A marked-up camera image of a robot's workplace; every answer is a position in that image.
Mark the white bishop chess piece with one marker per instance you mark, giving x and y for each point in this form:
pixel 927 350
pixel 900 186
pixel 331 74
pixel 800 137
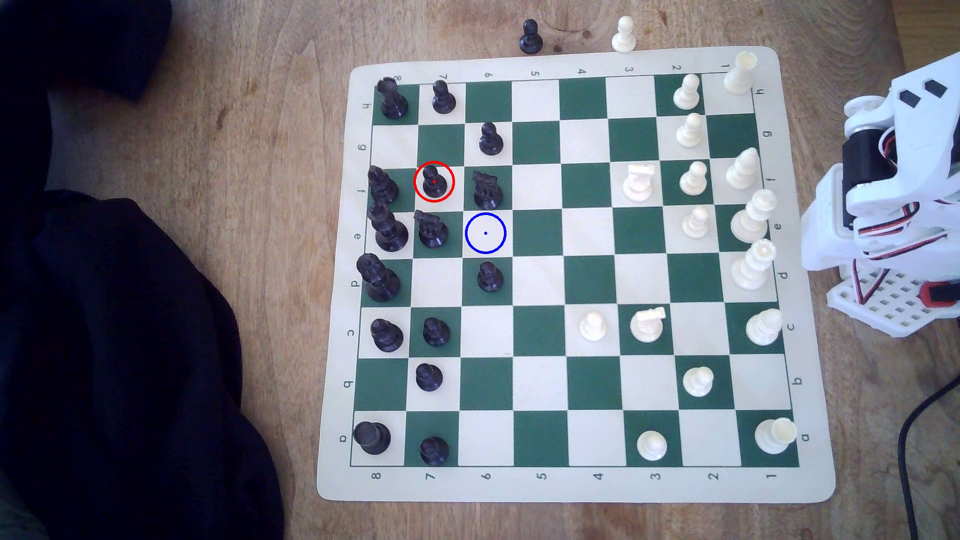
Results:
pixel 742 171
pixel 763 328

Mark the black cloth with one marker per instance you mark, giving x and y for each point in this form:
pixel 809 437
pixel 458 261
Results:
pixel 75 37
pixel 112 360

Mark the white perforated base plate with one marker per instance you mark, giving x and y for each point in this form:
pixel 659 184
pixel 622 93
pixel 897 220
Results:
pixel 900 301

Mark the black knight chess piece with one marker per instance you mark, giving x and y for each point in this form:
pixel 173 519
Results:
pixel 432 232
pixel 487 193

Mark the white rook chess piece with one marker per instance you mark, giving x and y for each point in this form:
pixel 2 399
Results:
pixel 774 436
pixel 739 75

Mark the green and cream chess mat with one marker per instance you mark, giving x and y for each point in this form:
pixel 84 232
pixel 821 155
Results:
pixel 536 234

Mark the black pawn chess piece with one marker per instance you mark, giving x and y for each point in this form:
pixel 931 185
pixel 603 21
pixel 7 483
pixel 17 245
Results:
pixel 436 332
pixel 490 141
pixel 531 39
pixel 443 99
pixel 434 185
pixel 490 279
pixel 429 377
pixel 434 451

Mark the white queen chess piece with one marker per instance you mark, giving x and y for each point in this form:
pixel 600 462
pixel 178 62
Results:
pixel 752 268

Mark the white pawn chess piece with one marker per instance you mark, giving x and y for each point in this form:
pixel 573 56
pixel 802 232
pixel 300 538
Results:
pixel 694 180
pixel 593 327
pixel 623 39
pixel 686 94
pixel 698 382
pixel 652 446
pixel 696 223
pixel 690 133

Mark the white king chess piece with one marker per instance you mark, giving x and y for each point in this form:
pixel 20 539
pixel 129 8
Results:
pixel 752 219

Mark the black queen chess piece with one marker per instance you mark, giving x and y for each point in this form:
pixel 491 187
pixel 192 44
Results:
pixel 379 281

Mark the white knight chess piece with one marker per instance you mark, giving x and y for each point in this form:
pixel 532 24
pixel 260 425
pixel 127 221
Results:
pixel 646 326
pixel 639 186

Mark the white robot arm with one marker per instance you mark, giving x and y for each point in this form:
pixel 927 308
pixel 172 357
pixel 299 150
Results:
pixel 922 154

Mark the black rook chess piece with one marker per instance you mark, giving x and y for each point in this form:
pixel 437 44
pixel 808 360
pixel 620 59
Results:
pixel 372 438
pixel 391 101

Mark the black bishop chess piece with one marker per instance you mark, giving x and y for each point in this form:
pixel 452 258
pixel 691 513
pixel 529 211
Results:
pixel 387 336
pixel 383 187

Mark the black king chess piece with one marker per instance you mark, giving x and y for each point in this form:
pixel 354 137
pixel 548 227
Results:
pixel 390 232

